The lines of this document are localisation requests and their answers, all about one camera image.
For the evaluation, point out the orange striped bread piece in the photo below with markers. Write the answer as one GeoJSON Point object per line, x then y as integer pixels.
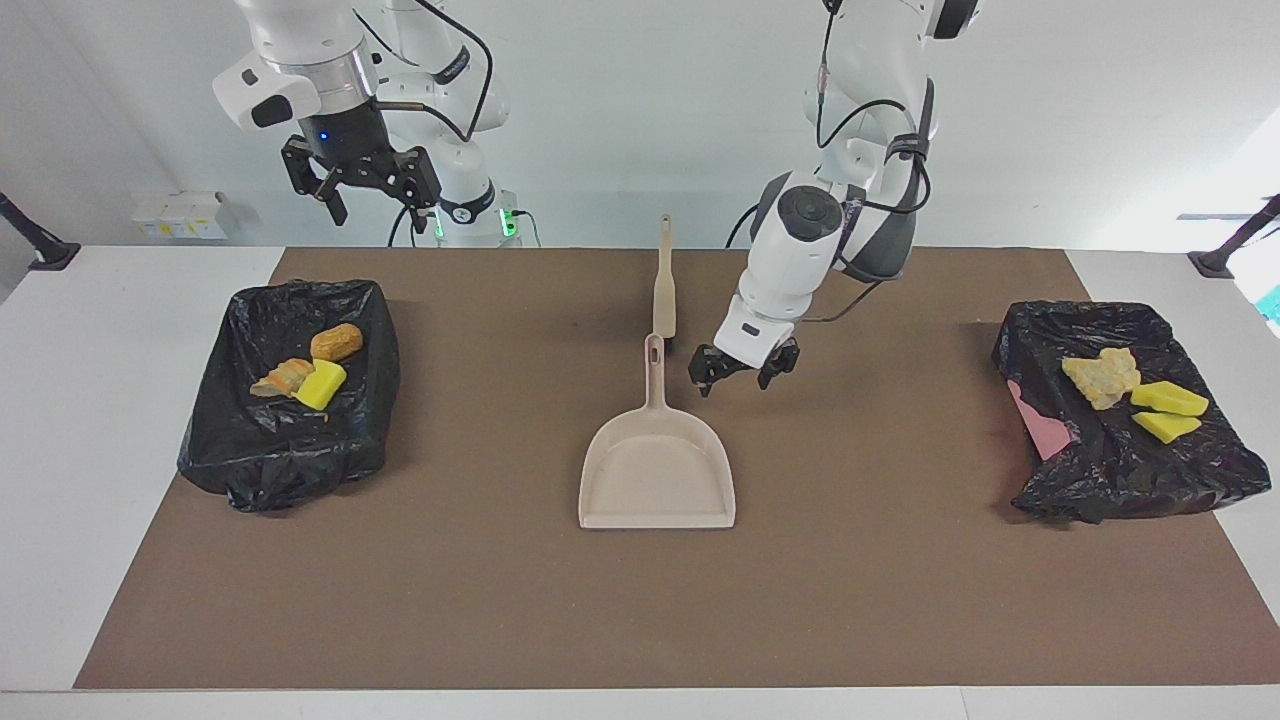
{"type": "Point", "coordinates": [285, 377]}

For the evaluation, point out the pale blocky bread piece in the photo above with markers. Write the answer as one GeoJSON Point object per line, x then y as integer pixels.
{"type": "Point", "coordinates": [1095, 388]}

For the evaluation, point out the yellow sponge piece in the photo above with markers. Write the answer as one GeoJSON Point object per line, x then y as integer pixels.
{"type": "Point", "coordinates": [1165, 427]}
{"type": "Point", "coordinates": [320, 385]}
{"type": "Point", "coordinates": [1170, 398]}

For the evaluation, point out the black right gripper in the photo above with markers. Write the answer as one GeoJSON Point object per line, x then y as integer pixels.
{"type": "Point", "coordinates": [350, 150]}

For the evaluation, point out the beige hand brush black bristles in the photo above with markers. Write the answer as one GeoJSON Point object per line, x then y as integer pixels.
{"type": "Point", "coordinates": [664, 300]}

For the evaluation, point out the black camera stand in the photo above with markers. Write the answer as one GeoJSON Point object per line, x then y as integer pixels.
{"type": "Point", "coordinates": [40, 245]}
{"type": "Point", "coordinates": [1225, 255]}

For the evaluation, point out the small white wall box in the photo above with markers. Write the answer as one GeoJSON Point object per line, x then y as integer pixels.
{"type": "Point", "coordinates": [150, 222]}

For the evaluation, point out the brown table mat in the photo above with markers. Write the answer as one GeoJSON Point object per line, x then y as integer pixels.
{"type": "Point", "coordinates": [700, 600]}

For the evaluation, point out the large white wall box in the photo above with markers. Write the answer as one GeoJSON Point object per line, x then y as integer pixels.
{"type": "Point", "coordinates": [200, 215]}

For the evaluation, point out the teal object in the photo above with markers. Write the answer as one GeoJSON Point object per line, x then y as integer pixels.
{"type": "Point", "coordinates": [1272, 305]}

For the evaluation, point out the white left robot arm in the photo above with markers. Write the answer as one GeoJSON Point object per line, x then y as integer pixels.
{"type": "Point", "coordinates": [800, 260]}

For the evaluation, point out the beige plastic dustpan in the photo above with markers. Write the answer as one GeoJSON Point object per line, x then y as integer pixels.
{"type": "Point", "coordinates": [655, 480]}

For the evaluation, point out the black trash bag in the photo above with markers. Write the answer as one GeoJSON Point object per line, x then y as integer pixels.
{"type": "Point", "coordinates": [1130, 470]}
{"type": "Point", "coordinates": [260, 450]}

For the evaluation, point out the pink plastic bin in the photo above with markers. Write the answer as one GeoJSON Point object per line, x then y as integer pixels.
{"type": "Point", "coordinates": [1045, 435]}

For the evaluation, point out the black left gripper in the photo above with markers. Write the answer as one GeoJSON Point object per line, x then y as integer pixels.
{"type": "Point", "coordinates": [742, 360]}

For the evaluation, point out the pale crumbly bread piece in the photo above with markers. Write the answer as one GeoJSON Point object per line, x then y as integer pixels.
{"type": "Point", "coordinates": [1120, 362]}

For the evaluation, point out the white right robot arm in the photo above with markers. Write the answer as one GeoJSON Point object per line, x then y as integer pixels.
{"type": "Point", "coordinates": [300, 60]}

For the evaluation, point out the brown bread roll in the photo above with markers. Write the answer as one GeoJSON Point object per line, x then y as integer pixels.
{"type": "Point", "coordinates": [337, 342]}

